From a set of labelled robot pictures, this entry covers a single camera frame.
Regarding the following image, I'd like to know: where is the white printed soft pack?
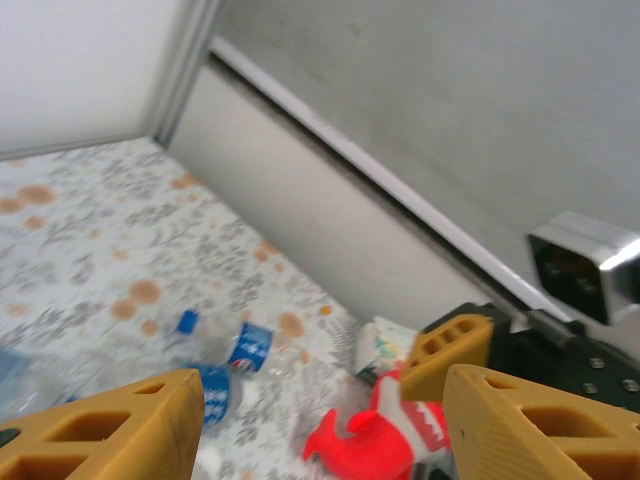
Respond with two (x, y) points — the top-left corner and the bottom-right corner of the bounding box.
(353, 321), (419, 387)

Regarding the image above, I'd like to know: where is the red shark plush toy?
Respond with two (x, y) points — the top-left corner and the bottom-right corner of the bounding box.
(302, 360), (451, 480)

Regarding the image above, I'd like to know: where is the clear bottle light blue label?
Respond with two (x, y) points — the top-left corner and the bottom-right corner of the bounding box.
(0, 347), (36, 416)

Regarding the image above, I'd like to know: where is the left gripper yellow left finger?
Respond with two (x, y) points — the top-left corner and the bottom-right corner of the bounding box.
(0, 368), (206, 480)

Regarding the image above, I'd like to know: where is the floral table mat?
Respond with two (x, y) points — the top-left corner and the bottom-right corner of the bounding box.
(0, 137), (401, 480)

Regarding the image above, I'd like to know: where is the aluminium frame post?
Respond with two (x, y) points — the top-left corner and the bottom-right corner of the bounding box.
(149, 0), (224, 146)

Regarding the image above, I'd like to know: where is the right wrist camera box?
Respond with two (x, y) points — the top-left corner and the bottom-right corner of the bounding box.
(526, 209), (640, 327)

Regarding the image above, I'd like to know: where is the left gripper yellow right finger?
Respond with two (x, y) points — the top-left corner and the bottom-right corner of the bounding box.
(443, 363), (640, 480)

